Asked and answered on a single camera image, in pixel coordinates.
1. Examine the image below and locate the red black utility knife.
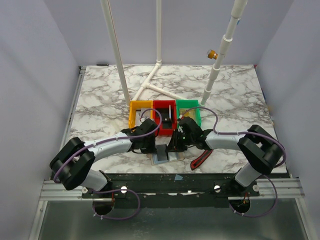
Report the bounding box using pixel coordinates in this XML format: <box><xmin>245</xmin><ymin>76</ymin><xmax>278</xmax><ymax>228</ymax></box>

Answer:
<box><xmin>190</xmin><ymin>150</ymin><xmax>213</xmax><ymax>171</ymax></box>

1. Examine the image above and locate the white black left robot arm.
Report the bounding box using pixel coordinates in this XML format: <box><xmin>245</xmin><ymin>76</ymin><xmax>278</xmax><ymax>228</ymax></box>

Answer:
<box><xmin>49</xmin><ymin>118</ymin><xmax>159</xmax><ymax>198</ymax></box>

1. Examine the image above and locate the orange knob on pipe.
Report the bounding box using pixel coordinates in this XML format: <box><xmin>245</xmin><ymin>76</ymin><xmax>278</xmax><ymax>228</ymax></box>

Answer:
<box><xmin>207</xmin><ymin>49</ymin><xmax>218</xmax><ymax>60</ymax></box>

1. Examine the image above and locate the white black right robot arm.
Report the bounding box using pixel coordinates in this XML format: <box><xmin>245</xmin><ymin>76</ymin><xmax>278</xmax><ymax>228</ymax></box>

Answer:
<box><xmin>165</xmin><ymin>117</ymin><xmax>287</xmax><ymax>196</ymax></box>

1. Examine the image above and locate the white PVC pipe frame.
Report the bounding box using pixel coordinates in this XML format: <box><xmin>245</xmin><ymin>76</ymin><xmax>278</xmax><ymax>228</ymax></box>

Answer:
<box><xmin>100</xmin><ymin>0</ymin><xmax>248</xmax><ymax>106</ymax></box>

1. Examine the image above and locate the red plastic bin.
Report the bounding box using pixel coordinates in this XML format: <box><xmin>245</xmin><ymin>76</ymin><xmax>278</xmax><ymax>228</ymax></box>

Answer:
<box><xmin>152</xmin><ymin>100</ymin><xmax>178</xmax><ymax>136</ymax></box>

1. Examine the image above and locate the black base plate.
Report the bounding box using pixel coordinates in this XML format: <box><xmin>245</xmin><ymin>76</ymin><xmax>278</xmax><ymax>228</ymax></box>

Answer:
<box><xmin>82</xmin><ymin>173</ymin><xmax>260</xmax><ymax>209</ymax></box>

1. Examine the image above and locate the green plastic bin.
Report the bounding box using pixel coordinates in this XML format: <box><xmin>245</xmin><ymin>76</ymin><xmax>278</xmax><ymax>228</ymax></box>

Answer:
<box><xmin>176</xmin><ymin>99</ymin><xmax>202</xmax><ymax>126</ymax></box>

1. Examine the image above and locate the black VIP card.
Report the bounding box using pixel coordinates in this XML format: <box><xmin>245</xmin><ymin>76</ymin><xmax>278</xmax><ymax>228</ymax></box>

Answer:
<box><xmin>159</xmin><ymin>108</ymin><xmax>173</xmax><ymax>129</ymax></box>

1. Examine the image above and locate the yellow plastic bin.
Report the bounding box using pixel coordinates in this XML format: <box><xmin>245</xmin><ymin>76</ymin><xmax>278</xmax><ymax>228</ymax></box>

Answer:
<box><xmin>128</xmin><ymin>100</ymin><xmax>153</xmax><ymax>129</ymax></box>

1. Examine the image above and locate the gold card in green bin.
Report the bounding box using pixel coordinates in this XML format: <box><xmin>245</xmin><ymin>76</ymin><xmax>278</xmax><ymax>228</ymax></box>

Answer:
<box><xmin>179</xmin><ymin>108</ymin><xmax>196</xmax><ymax>120</ymax></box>

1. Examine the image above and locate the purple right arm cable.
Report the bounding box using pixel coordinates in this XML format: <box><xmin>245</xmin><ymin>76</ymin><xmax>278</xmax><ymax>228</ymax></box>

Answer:
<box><xmin>178</xmin><ymin>106</ymin><xmax>286</xmax><ymax>218</ymax></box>

